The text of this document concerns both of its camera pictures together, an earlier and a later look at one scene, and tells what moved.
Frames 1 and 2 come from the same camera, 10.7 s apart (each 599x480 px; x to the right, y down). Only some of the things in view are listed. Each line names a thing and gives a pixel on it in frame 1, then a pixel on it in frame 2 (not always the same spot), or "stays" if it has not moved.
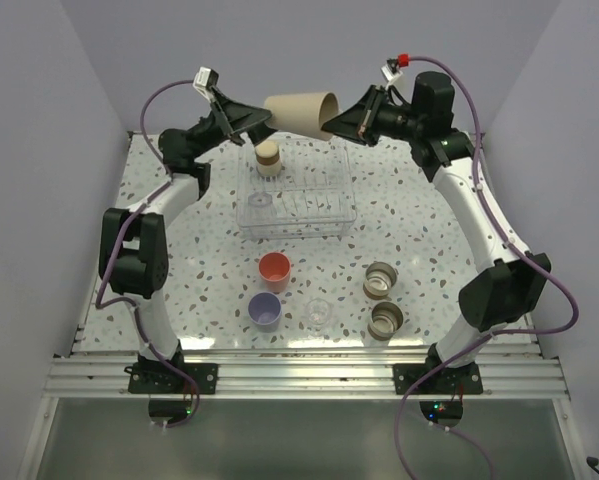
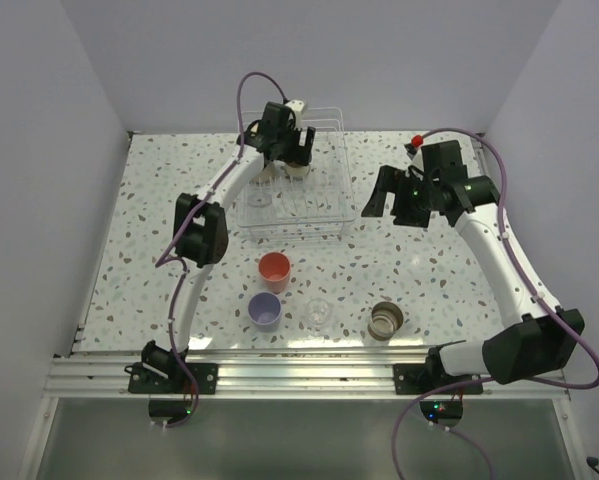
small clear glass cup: (317, 314) stays
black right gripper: (359, 122) -> (393, 179)
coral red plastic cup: (274, 269) stays
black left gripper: (233, 117) -> (299, 155)
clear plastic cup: (260, 210) stays
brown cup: (380, 278) -> (297, 172)
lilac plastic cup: (265, 310) stays
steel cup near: (386, 319) stays
